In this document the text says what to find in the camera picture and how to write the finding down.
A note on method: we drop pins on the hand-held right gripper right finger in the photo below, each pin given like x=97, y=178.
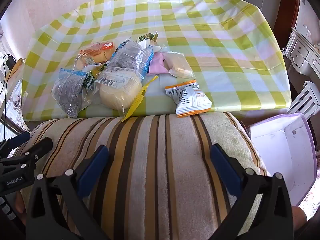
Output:
x=225, y=171

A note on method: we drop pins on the white lace curtain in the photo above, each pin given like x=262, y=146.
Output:
x=15, y=105

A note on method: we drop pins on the yellow power strip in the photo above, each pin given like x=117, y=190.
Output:
x=16, y=66

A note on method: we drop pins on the striped beige towel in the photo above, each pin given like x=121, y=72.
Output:
x=160, y=167

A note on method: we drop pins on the green pea snack packet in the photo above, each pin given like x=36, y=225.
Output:
x=146, y=37

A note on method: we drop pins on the white green snack packet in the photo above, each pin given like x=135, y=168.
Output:
x=92, y=76

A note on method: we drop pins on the pink snack packet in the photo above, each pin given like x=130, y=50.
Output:
x=156, y=65

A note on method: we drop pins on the dark grain cake packet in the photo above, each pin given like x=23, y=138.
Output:
x=67, y=90
x=130, y=57

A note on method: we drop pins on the white slatted stool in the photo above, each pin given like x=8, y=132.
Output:
x=305, y=100

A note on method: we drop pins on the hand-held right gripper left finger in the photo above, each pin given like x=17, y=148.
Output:
x=92, y=171

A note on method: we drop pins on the green checked tablecloth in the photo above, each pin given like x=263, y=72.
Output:
x=200, y=42

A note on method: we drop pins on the orange white snack packet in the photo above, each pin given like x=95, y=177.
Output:
x=187, y=97

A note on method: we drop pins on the white box purple rim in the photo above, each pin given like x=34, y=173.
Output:
x=275, y=155

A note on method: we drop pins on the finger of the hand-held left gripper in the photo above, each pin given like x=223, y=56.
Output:
x=40, y=147
x=15, y=141

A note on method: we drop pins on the orange bun packet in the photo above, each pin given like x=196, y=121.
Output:
x=96, y=52

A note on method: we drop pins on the round pale bread packet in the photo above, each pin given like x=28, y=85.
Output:
x=120, y=90

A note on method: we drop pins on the black power adapter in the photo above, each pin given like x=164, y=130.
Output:
x=10, y=62

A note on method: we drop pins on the clear pale biscuit packet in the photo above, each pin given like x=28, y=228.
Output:
x=178, y=63

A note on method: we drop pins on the small white snack packet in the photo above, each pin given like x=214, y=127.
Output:
x=150, y=47

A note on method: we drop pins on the white ornate dressing table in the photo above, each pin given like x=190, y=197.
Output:
x=300, y=52

